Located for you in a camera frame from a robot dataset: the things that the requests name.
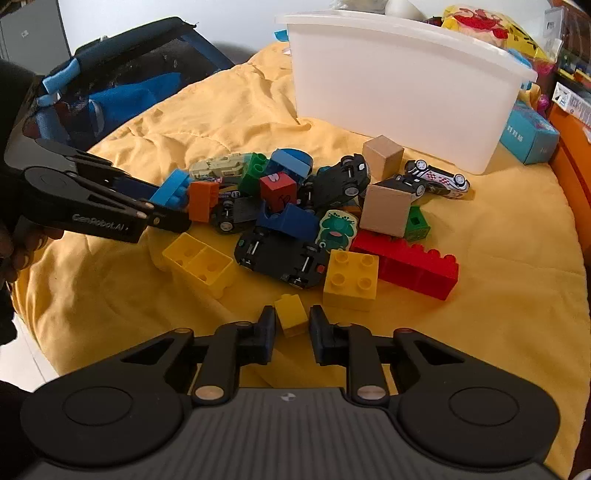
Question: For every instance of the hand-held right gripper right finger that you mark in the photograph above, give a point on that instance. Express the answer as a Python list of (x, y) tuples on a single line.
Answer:
[(318, 337)]

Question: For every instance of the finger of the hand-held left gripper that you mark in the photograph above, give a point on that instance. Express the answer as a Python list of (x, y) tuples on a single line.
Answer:
[(134, 187), (171, 222)]

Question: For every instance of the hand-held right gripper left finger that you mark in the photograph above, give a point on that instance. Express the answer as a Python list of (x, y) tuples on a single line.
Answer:
[(268, 333)]

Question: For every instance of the small yellow toy brick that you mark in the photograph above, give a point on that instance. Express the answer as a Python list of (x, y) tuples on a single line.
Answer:
[(291, 316)]

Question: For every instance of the light blue studded brick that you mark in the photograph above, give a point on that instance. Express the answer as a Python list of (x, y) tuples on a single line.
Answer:
[(173, 189)]

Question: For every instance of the green studded toy brick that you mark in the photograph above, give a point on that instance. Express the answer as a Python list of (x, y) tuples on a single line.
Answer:
[(254, 173)]

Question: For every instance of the white toy race car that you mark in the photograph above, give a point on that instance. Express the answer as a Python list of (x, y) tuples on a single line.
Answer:
[(438, 177)]

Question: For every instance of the white plastic storage bin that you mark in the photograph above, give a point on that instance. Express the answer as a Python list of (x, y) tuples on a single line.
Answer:
[(392, 92)]

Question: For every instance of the person's left hand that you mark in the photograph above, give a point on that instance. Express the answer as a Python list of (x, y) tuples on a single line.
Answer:
[(23, 251)]

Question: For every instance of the orange toy brick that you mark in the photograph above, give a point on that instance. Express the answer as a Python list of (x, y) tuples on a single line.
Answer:
[(203, 201)]

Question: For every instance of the hollow yellow toy brick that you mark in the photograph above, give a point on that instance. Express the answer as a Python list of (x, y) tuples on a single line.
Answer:
[(198, 263)]

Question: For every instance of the square yellow studded brick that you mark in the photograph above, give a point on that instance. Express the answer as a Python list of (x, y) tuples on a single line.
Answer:
[(351, 281)]

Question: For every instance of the dark grey toy car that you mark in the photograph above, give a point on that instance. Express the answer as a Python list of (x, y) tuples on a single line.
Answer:
[(235, 210)]

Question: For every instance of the beige camouflage toy car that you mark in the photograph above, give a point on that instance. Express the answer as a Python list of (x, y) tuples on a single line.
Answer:
[(217, 167)]

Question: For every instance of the large black toy car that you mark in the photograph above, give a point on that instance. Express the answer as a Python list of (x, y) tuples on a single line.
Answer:
[(277, 256)]

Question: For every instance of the blue and black bag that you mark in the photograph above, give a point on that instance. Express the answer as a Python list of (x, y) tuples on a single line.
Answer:
[(120, 99)]

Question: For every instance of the frog printed wooden block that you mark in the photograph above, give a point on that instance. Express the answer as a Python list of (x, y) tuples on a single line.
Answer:
[(336, 229)]

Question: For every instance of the red wooden cube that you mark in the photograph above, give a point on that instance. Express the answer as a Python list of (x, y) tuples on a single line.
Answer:
[(277, 189)]

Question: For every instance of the dark blue toy brick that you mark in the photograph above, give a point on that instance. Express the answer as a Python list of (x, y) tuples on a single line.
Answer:
[(291, 221)]

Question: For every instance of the long red toy brick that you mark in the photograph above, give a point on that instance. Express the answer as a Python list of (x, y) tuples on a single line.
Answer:
[(411, 265)]

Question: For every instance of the blue arch block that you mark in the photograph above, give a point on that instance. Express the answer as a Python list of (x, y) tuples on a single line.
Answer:
[(291, 164)]

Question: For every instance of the large plain wooden cube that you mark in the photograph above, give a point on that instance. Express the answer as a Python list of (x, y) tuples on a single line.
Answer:
[(384, 212)]

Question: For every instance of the small hollow green brick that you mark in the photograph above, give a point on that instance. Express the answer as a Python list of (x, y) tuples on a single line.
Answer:
[(418, 226)]

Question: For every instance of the black toy sports car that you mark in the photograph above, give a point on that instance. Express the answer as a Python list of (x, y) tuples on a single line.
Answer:
[(339, 182)]

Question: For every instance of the grey cabinet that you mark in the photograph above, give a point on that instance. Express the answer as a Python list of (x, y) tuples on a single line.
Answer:
[(27, 32)]

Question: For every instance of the small plain wooden cube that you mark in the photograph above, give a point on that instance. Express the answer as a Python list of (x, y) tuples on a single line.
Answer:
[(382, 157)]

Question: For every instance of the yellow quilted blanket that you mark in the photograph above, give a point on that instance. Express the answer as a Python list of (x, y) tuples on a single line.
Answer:
[(508, 277)]

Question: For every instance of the white plastic bag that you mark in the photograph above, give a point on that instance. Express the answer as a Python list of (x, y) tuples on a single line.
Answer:
[(355, 4)]

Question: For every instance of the teal cardboard box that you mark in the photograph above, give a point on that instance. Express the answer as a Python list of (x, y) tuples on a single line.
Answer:
[(528, 134)]

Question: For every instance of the orange cardboard box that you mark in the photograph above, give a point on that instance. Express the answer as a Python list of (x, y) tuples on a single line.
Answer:
[(572, 175)]

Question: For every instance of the white round object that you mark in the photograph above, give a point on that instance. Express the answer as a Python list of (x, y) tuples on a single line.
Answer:
[(408, 8)]

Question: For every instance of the pink shiny bag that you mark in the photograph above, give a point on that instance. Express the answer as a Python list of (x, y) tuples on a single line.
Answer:
[(544, 87)]

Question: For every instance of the white printed carton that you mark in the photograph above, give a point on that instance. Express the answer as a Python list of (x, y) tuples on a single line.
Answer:
[(572, 104)]

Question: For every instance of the yellow and red plastic bag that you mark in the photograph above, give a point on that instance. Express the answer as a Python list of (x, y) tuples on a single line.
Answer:
[(489, 27)]

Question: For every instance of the clear box of colourful items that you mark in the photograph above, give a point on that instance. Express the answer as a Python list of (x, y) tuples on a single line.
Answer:
[(570, 50)]

